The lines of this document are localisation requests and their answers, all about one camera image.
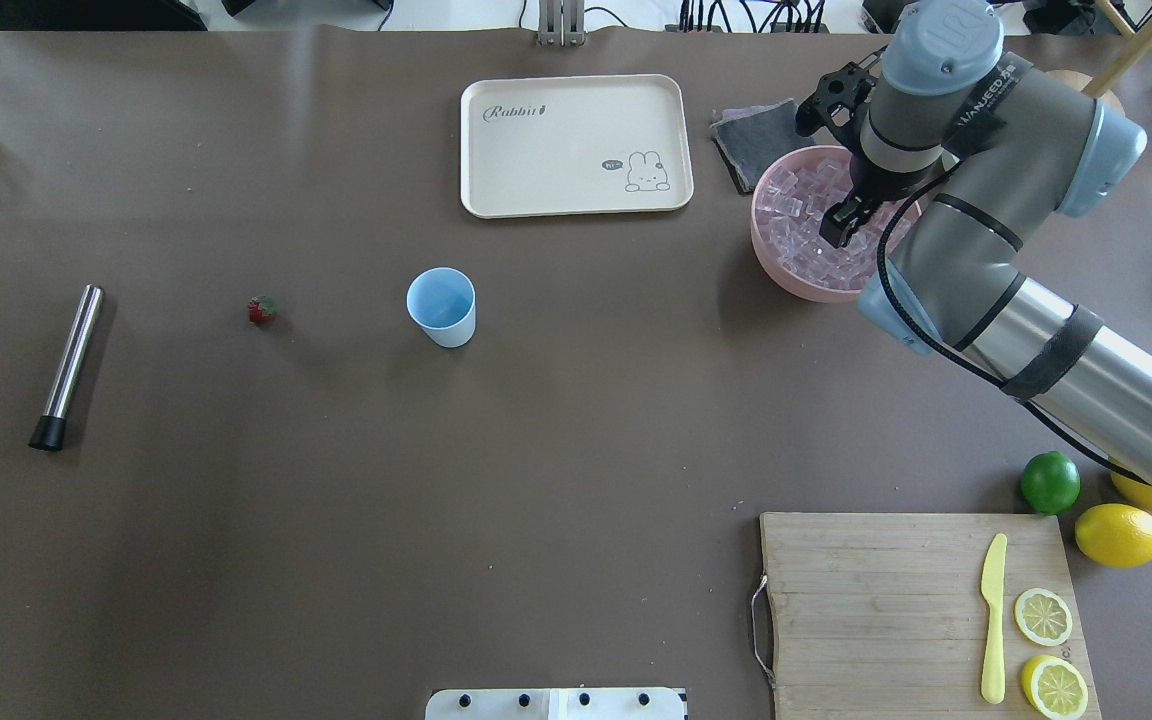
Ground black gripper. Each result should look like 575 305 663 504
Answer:
795 60 877 249

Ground clear ice cubes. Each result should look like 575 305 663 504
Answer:
756 156 917 291

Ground light blue cup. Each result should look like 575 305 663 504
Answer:
406 266 477 348

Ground red strawberry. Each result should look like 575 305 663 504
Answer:
247 295 280 327

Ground steel muddler black tip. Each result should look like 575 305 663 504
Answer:
28 285 105 452

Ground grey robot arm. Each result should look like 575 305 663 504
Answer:
796 1 1152 486

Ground pink bowl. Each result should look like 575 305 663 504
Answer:
750 146 925 304

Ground grey folded cloth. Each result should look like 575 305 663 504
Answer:
710 97 814 195

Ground beige rabbit tray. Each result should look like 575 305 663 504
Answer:
460 74 694 219

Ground green lime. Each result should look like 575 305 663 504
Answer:
1020 450 1082 516

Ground wooden stand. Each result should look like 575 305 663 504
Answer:
1046 1 1152 115

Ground wooden cutting board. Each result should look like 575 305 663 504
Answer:
759 511 1078 719

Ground whole yellow lemon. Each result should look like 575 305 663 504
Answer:
1111 471 1152 511
1074 503 1152 568

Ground lemon half slice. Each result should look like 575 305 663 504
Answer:
1011 588 1074 647
1020 655 1091 719

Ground yellow plastic knife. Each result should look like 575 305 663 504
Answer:
979 533 1009 705

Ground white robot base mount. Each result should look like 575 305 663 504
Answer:
424 685 689 719

